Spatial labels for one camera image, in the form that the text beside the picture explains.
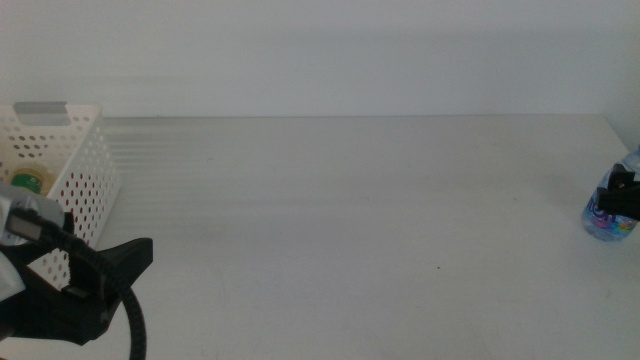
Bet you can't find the clear water bottle blue cap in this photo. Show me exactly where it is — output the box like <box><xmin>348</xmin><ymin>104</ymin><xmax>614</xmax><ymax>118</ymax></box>
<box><xmin>580</xmin><ymin>147</ymin><xmax>640</xmax><ymax>242</ymax></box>

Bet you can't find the yellow juice bottle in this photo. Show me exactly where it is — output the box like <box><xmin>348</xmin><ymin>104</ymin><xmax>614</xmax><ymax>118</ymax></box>
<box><xmin>4</xmin><ymin>162</ymin><xmax>59</xmax><ymax>197</ymax></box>

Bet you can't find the white perforated plastic basket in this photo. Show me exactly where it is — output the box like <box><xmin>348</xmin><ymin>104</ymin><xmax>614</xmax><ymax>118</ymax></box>
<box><xmin>0</xmin><ymin>101</ymin><xmax>123</xmax><ymax>291</ymax></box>

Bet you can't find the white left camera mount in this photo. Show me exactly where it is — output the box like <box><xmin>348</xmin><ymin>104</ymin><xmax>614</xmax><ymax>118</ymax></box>
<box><xmin>0</xmin><ymin>244</ymin><xmax>26</xmax><ymax>301</ymax></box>

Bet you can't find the black left camera cable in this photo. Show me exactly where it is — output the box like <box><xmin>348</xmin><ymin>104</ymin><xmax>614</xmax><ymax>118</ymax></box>
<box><xmin>9</xmin><ymin>209</ymin><xmax>147</xmax><ymax>360</ymax></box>

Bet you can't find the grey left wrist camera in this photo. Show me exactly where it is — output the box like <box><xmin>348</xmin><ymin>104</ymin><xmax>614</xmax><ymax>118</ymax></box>
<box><xmin>0</xmin><ymin>182</ymin><xmax>66</xmax><ymax>246</ymax></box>

